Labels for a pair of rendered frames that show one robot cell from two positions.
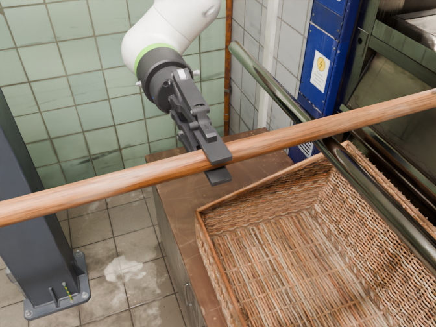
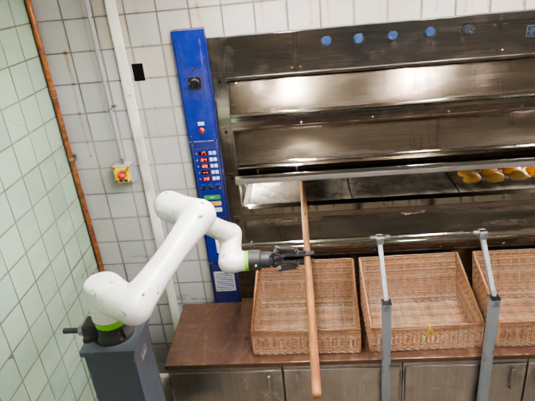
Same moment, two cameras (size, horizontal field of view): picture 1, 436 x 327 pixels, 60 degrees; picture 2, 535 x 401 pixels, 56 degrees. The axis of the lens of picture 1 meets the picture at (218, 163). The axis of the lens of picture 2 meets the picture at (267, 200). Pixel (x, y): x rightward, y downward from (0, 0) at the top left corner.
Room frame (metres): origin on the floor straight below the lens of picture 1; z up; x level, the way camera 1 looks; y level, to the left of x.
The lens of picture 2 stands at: (-0.33, 1.81, 2.40)
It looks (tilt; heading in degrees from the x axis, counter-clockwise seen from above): 25 degrees down; 296
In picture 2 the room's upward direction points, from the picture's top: 6 degrees counter-clockwise
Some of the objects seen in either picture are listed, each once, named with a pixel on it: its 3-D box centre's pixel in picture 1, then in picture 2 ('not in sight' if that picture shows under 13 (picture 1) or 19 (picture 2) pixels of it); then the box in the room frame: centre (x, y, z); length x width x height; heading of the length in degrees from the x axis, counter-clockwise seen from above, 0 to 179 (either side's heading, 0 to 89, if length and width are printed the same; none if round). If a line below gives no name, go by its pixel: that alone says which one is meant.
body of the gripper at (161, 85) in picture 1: (178, 98); (271, 258); (0.54, 0.07, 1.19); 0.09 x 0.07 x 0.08; 22
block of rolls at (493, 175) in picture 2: not in sight; (490, 158); (-0.31, -1.33, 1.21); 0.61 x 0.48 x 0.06; 111
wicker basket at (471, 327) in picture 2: not in sight; (415, 299); (-0.02, -0.46, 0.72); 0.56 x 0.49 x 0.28; 22
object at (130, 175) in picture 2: not in sight; (124, 172); (1.46, -0.13, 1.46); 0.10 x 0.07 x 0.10; 21
